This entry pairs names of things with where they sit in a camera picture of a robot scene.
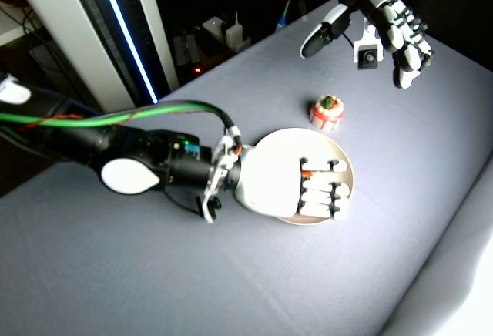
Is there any white plug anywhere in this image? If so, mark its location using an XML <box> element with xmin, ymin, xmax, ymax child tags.
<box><xmin>202</xmin><ymin>16</ymin><xmax>226</xmax><ymax>44</ymax></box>

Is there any white shelf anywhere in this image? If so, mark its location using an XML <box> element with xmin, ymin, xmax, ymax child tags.
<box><xmin>0</xmin><ymin>2</ymin><xmax>43</xmax><ymax>48</ymax></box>

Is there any cream round plate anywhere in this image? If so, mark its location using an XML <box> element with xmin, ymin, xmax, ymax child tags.
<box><xmin>252</xmin><ymin>127</ymin><xmax>356</xmax><ymax>227</ymax></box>

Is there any wrist camera with white bracket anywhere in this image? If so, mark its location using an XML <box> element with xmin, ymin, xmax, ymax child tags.
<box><xmin>352</xmin><ymin>15</ymin><xmax>386</xmax><ymax>70</ymax></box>

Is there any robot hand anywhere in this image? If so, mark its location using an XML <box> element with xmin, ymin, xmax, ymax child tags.
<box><xmin>234</xmin><ymin>145</ymin><xmax>352</xmax><ymax>222</ymax></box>
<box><xmin>299</xmin><ymin>0</ymin><xmax>434</xmax><ymax>89</ymax></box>

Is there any small toy cupcake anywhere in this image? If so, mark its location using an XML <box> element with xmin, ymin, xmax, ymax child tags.
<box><xmin>310</xmin><ymin>94</ymin><xmax>346</xmax><ymax>132</ymax></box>

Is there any white power adapter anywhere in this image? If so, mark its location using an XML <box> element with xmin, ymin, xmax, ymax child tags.
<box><xmin>225</xmin><ymin>11</ymin><xmax>251</xmax><ymax>54</ymax></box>

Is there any grey table cloth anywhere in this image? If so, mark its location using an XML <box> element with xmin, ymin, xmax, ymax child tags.
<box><xmin>0</xmin><ymin>0</ymin><xmax>493</xmax><ymax>336</ymax></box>

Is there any white column with blue light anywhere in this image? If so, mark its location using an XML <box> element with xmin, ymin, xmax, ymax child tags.
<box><xmin>3</xmin><ymin>0</ymin><xmax>180</xmax><ymax>125</ymax></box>

